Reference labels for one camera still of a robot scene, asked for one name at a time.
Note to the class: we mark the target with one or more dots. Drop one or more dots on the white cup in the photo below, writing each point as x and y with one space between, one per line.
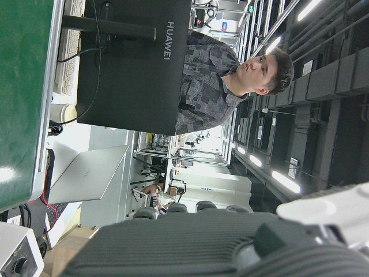
64 113

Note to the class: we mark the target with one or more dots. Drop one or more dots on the silver laptop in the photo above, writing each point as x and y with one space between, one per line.
86 173

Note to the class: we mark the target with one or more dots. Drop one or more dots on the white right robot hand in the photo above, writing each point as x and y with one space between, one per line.
187 248

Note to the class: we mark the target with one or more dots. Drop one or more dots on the person in grey shirt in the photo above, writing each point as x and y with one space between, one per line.
207 86

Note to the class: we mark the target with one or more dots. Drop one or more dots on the seated background person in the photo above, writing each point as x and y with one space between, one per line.
152 196

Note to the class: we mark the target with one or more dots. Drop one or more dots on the white control box with knob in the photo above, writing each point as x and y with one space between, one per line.
14 254

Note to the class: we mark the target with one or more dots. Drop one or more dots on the white keyboard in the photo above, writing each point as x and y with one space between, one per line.
69 57

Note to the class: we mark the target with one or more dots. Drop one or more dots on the black Huawei monitor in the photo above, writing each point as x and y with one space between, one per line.
129 80

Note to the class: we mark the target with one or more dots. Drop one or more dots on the green conveyor belt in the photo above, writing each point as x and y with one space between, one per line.
20 86

